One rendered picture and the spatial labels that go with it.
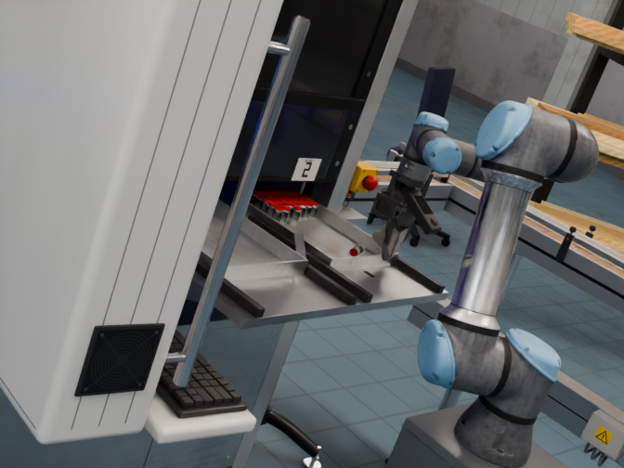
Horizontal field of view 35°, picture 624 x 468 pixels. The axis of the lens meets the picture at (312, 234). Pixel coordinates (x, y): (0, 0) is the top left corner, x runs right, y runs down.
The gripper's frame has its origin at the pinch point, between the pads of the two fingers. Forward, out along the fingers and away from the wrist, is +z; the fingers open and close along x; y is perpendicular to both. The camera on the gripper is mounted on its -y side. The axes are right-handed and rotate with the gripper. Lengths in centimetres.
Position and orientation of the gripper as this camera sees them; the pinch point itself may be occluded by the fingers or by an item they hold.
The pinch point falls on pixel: (388, 256)
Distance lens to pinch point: 235.3
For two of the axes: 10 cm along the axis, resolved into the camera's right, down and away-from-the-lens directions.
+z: -3.2, 8.9, 3.1
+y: -6.9, -4.5, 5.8
